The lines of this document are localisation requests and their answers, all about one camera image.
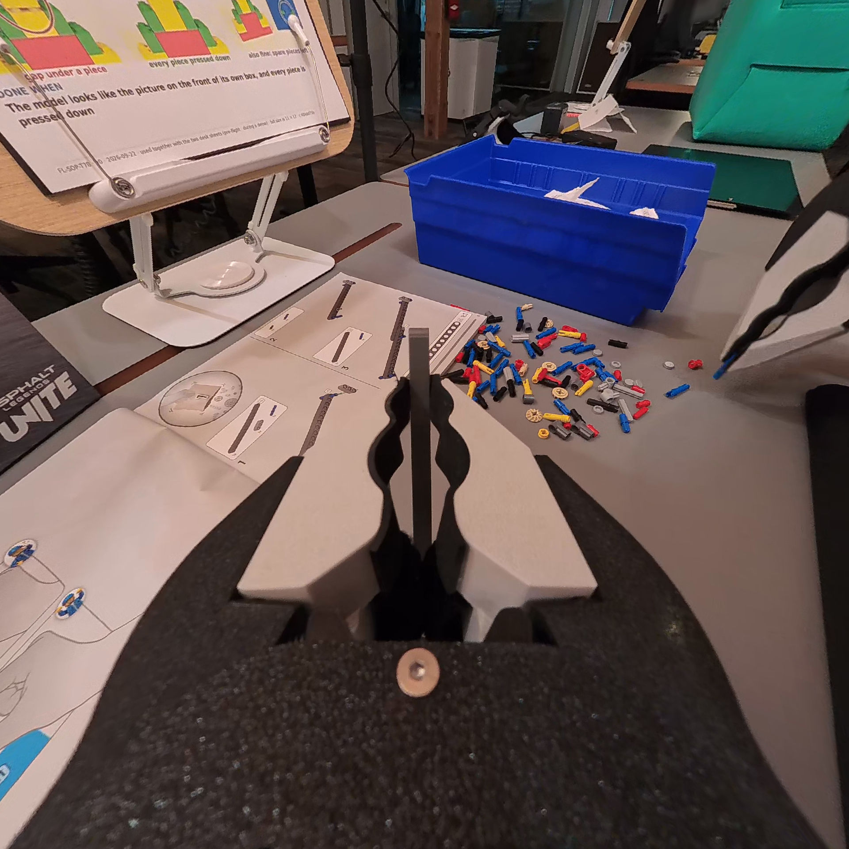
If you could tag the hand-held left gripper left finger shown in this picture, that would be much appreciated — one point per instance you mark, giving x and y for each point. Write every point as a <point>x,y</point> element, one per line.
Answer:
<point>312,524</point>

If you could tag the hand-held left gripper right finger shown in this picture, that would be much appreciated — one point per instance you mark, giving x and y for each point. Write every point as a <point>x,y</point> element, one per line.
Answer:
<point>517,524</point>

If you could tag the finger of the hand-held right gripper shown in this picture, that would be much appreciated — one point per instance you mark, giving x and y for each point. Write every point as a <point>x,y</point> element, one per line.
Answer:
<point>802,331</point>
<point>819,245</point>

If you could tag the blue lego pin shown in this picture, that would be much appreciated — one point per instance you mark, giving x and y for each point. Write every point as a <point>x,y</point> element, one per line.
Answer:
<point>723,368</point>

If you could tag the long grey lego beam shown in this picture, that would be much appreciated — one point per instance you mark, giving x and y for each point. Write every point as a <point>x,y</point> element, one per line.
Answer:
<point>421,431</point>

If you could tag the pile of small lego pieces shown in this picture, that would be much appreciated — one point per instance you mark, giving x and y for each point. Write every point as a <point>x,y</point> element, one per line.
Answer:
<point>564,385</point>

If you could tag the lego instruction booklet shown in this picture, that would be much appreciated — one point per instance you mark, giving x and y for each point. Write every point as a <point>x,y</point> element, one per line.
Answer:
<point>99,497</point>

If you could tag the lego set box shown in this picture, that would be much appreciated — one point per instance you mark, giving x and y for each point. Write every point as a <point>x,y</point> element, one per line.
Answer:
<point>40,398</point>

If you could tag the black tablet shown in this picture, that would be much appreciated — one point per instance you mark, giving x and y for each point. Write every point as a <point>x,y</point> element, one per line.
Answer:
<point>729,179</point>

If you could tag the teal felt bag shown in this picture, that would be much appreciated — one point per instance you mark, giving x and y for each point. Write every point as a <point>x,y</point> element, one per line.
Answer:
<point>769,99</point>

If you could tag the small white paper scrap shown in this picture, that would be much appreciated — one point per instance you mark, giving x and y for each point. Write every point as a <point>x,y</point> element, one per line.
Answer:
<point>643,212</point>

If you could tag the large white paper scrap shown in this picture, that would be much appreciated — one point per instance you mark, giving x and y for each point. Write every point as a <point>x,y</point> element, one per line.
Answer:
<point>574,196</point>

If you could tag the blue plastic bin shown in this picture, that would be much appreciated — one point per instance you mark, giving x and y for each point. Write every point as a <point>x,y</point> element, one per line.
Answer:
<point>530,252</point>

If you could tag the white cabinet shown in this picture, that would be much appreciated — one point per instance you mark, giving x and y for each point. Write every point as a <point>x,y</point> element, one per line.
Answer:
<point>474,76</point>

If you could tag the black metal pole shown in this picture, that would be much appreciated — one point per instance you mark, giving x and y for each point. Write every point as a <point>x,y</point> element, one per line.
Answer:
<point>361,86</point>

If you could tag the printed instruction sheet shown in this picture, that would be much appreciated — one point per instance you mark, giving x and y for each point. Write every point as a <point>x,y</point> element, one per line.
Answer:
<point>166,99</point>

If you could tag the wooden post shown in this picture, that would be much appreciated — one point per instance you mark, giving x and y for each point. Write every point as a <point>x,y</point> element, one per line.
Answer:
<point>436,66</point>

